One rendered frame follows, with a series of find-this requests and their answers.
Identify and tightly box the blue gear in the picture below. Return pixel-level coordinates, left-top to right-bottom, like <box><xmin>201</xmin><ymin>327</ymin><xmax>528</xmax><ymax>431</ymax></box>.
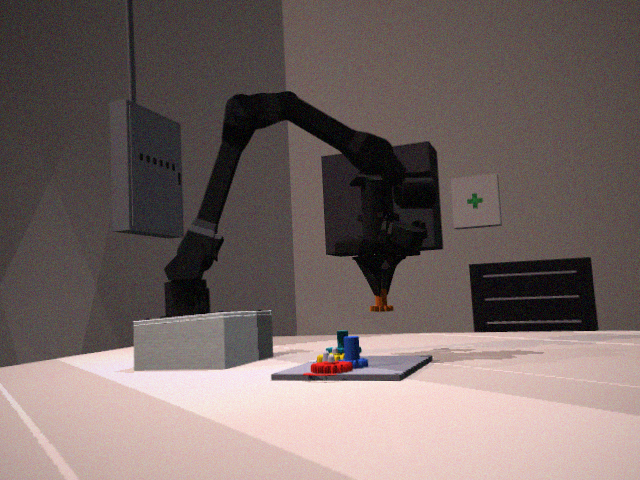
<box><xmin>337</xmin><ymin>336</ymin><xmax>368</xmax><ymax>369</ymax></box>

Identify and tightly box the orange gear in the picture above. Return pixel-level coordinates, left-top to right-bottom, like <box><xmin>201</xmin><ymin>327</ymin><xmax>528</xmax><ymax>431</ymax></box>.
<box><xmin>370</xmin><ymin>289</ymin><xmax>393</xmax><ymax>312</ymax></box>

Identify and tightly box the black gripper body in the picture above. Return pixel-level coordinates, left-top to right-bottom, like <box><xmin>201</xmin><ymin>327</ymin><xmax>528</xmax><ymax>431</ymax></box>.
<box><xmin>335</xmin><ymin>207</ymin><xmax>420</xmax><ymax>257</ymax></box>

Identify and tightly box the yellow gear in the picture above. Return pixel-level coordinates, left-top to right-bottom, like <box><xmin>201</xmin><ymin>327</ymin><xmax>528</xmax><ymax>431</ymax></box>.
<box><xmin>317</xmin><ymin>352</ymin><xmax>344</xmax><ymax>363</ymax></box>

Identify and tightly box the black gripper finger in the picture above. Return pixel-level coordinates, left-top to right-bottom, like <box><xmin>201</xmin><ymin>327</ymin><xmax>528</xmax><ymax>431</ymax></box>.
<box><xmin>381</xmin><ymin>256</ymin><xmax>406</xmax><ymax>295</ymax></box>
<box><xmin>352</xmin><ymin>255</ymin><xmax>388</xmax><ymax>295</ymax></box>

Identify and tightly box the teal gear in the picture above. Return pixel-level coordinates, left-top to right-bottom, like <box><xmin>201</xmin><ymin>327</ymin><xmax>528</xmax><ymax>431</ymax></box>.
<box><xmin>325</xmin><ymin>330</ymin><xmax>362</xmax><ymax>353</ymax></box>

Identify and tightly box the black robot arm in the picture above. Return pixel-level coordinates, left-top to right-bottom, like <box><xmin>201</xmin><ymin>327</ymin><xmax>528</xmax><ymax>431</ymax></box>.
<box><xmin>161</xmin><ymin>91</ymin><xmax>437</xmax><ymax>319</ymax></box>

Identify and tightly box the red gear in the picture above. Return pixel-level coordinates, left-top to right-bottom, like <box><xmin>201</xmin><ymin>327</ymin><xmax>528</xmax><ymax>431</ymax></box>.
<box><xmin>311</xmin><ymin>361</ymin><xmax>353</xmax><ymax>374</ymax></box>

